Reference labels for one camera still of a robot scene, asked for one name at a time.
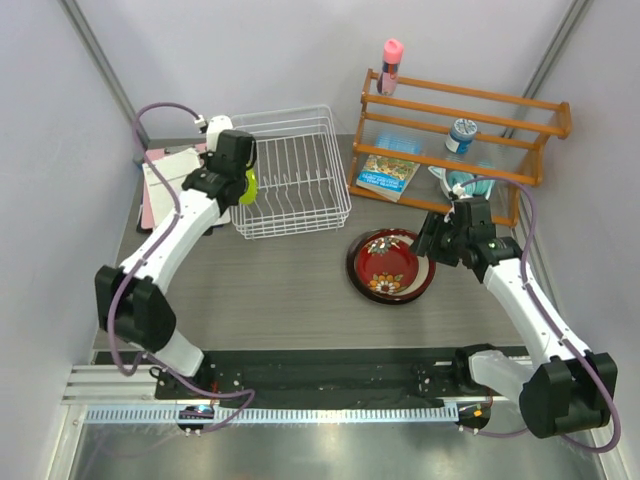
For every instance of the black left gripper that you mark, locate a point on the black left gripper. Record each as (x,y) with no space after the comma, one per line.
(207,157)

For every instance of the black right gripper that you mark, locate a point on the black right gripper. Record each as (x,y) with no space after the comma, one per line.
(433,227)

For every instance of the green plate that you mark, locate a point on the green plate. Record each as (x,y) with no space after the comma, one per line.
(251,188)

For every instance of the dark red patterned plate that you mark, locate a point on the dark red patterned plate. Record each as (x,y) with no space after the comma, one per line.
(385,264)

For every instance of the dark red cream plate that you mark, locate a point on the dark red cream plate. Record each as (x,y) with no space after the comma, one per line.
(425,276)

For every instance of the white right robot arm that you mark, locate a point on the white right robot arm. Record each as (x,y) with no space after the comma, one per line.
(568,387)

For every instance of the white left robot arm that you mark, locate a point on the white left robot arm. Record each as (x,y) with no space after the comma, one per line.
(131,299)

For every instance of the orange wooden shelf rack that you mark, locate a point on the orange wooden shelf rack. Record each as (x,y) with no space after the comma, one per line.
(427,131)

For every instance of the teal cat ear headphones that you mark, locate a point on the teal cat ear headphones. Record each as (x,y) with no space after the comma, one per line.
(450,178)

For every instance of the blue paperback book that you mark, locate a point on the blue paperback book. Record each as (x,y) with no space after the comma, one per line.
(386,176)

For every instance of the white manual booklet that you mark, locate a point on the white manual booklet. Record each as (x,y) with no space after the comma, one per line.
(160,190)

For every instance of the clear blue plastic box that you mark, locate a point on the clear blue plastic box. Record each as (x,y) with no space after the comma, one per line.
(395,144)

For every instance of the pink clipboard folder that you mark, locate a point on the pink clipboard folder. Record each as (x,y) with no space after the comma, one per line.
(147,215)

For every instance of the blue lidded jar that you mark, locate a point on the blue lidded jar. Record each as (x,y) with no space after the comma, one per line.
(460,136)

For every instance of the pink capped bottle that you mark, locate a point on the pink capped bottle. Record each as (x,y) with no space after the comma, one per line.
(392,55)

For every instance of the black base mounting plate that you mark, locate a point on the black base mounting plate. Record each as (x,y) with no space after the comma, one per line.
(341,379)

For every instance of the white wire dish rack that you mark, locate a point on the white wire dish rack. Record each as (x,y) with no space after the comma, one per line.
(301,183)

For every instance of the white slotted cable duct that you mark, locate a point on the white slotted cable duct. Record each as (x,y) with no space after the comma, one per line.
(186,415)

